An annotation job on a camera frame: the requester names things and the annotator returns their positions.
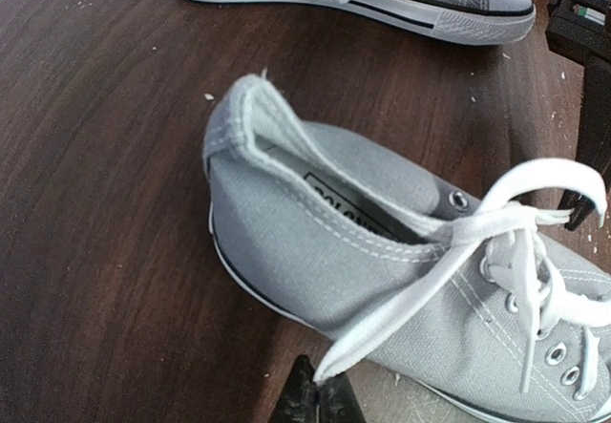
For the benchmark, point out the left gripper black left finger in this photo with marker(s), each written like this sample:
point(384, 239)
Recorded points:
point(298, 400)

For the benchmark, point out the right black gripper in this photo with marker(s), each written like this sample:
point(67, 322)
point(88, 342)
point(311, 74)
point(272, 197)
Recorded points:
point(580, 31)

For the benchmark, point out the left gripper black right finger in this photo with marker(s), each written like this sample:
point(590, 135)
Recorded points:
point(337, 402)

